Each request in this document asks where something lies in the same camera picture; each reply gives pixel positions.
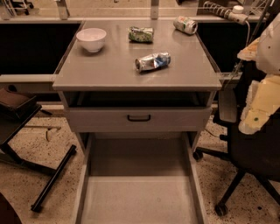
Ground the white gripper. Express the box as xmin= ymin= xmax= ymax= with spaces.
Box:
xmin=237 ymin=13 xmax=280 ymax=135

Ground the crushed silver blue redbull can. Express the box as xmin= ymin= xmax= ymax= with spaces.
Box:
xmin=135 ymin=52 xmax=171 ymax=73

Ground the white red green can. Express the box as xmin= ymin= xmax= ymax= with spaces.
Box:
xmin=173 ymin=16 xmax=198 ymax=35

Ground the grey drawer cabinet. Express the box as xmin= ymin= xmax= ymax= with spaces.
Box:
xmin=52 ymin=19 xmax=223 ymax=152

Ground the crushed green can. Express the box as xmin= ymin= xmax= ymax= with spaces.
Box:
xmin=129 ymin=26 xmax=154 ymax=43

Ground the open grey lower drawer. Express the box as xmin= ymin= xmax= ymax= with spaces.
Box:
xmin=70 ymin=133 xmax=209 ymax=224

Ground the white power strip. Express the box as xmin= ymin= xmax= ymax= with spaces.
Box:
xmin=203 ymin=1 xmax=248 ymax=25

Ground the black office chair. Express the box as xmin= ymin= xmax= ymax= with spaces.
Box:
xmin=192 ymin=60 xmax=280 ymax=217

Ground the white ceramic bowl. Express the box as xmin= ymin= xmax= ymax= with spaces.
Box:
xmin=76 ymin=28 xmax=107 ymax=53

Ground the brown box on stand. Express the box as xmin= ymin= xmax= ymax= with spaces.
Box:
xmin=0 ymin=86 xmax=37 ymax=120

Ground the black table stand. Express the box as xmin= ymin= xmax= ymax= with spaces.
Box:
xmin=0 ymin=104 xmax=78 ymax=214

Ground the white cable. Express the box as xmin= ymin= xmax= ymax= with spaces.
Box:
xmin=224 ymin=20 xmax=252 ymax=88

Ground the closed drawer with black handle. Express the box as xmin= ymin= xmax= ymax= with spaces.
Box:
xmin=65 ymin=108 xmax=212 ymax=133

